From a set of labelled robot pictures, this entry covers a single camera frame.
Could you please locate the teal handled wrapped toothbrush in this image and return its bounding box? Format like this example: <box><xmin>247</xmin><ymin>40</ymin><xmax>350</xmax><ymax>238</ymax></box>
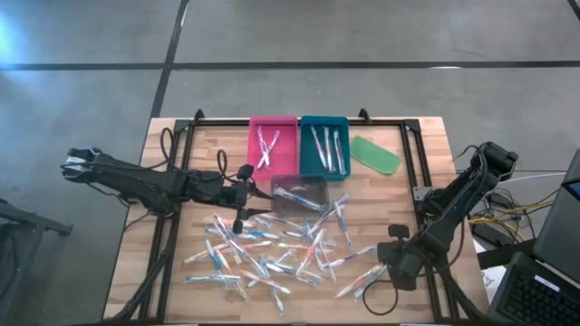
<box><xmin>265</xmin><ymin>261</ymin><xmax>324</xmax><ymax>287</ymax></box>

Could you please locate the computer monitor with blue screen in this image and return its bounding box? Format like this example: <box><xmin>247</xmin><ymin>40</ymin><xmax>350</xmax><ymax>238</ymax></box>
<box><xmin>532</xmin><ymin>149</ymin><xmax>580</xmax><ymax>284</ymax></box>

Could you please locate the white paper sheet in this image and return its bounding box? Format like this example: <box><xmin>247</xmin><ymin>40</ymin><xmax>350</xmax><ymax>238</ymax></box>
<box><xmin>473</xmin><ymin>238</ymin><xmax>507</xmax><ymax>291</ymax></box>

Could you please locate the white floor cable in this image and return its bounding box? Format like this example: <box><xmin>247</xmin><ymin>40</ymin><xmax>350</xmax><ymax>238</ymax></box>
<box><xmin>498</xmin><ymin>170</ymin><xmax>568</xmax><ymax>183</ymax></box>

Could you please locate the black metal stand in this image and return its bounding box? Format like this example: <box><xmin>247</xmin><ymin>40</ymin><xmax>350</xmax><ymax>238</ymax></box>
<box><xmin>0</xmin><ymin>197</ymin><xmax>74</xmax><ymax>326</ymax></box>

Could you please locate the black aluminium rig frame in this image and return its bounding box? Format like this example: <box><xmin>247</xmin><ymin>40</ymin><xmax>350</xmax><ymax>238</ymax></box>
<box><xmin>138</xmin><ymin>108</ymin><xmax>459</xmax><ymax>325</ymax></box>

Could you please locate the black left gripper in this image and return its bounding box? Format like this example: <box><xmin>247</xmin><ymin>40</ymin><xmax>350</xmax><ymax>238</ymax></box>
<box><xmin>220</xmin><ymin>163</ymin><xmax>275</xmax><ymax>211</ymax></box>

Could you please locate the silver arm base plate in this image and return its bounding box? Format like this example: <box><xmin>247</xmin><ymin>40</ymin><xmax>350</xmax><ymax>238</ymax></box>
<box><xmin>412</xmin><ymin>185</ymin><xmax>437</xmax><ymax>204</ymax></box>

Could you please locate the yellow floor cable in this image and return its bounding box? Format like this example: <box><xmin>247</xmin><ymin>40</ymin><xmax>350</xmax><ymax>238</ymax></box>
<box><xmin>469</xmin><ymin>198</ymin><xmax>561</xmax><ymax>227</ymax></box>

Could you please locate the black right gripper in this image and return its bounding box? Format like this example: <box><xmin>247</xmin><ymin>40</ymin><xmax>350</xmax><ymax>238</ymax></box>
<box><xmin>377</xmin><ymin>224</ymin><xmax>425</xmax><ymax>292</ymax></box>

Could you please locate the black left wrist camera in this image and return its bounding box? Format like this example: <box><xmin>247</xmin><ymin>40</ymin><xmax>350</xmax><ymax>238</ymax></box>
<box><xmin>232</xmin><ymin>207</ymin><xmax>247</xmax><ymax>235</ymax></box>

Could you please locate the clear plastic bin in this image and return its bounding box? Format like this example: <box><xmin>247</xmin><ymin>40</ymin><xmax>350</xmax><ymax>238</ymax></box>
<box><xmin>269</xmin><ymin>173</ymin><xmax>331</xmax><ymax>218</ymax></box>

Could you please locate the blue toothbrush in clear wrapper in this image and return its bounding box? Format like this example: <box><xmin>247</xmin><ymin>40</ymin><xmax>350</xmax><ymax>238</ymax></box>
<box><xmin>206</xmin><ymin>225</ymin><xmax>282</xmax><ymax>241</ymax></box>
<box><xmin>333</xmin><ymin>198</ymin><xmax>353</xmax><ymax>251</ymax></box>
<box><xmin>203</xmin><ymin>237</ymin><xmax>224</xmax><ymax>273</ymax></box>
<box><xmin>272</xmin><ymin>187</ymin><xmax>326</xmax><ymax>214</ymax></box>
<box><xmin>301</xmin><ymin>216</ymin><xmax>321</xmax><ymax>245</ymax></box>
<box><xmin>252</xmin><ymin>211</ymin><xmax>310</xmax><ymax>233</ymax></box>

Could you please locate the black power brick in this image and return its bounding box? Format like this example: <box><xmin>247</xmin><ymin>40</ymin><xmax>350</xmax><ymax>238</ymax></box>
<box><xmin>470</xmin><ymin>221</ymin><xmax>505</xmax><ymax>248</ymax></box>

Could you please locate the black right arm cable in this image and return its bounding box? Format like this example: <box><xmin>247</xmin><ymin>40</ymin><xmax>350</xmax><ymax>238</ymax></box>
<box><xmin>361</xmin><ymin>270</ymin><xmax>401</xmax><ymax>317</ymax></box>

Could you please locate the pink plastic bin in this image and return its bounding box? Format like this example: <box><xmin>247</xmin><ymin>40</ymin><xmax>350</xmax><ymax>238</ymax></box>
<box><xmin>246</xmin><ymin>114</ymin><xmax>301</xmax><ymax>183</ymax></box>

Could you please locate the green plastic lid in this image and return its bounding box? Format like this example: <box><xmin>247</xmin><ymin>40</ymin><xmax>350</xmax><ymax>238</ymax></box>
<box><xmin>349</xmin><ymin>134</ymin><xmax>403</xmax><ymax>177</ymax></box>

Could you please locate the black power adapter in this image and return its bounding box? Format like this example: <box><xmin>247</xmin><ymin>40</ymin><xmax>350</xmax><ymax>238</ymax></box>
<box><xmin>490</xmin><ymin>192</ymin><xmax>514</xmax><ymax>210</ymax></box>

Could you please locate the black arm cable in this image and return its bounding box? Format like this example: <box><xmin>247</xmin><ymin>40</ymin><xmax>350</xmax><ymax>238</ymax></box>
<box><xmin>215</xmin><ymin>148</ymin><xmax>229</xmax><ymax>183</ymax></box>
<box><xmin>361</xmin><ymin>270</ymin><xmax>401</xmax><ymax>317</ymax></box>

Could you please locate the teal plastic bin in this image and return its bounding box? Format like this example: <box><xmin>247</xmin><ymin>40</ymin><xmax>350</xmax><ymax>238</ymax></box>
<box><xmin>298</xmin><ymin>114</ymin><xmax>353</xmax><ymax>183</ymax></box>

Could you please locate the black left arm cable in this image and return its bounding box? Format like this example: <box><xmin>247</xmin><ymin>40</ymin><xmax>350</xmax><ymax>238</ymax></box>
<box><xmin>215</xmin><ymin>148</ymin><xmax>229</xmax><ymax>183</ymax></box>

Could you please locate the black keyboard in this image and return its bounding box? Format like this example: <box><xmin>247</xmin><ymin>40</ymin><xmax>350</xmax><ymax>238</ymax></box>
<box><xmin>487</xmin><ymin>251</ymin><xmax>580</xmax><ymax>326</ymax></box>

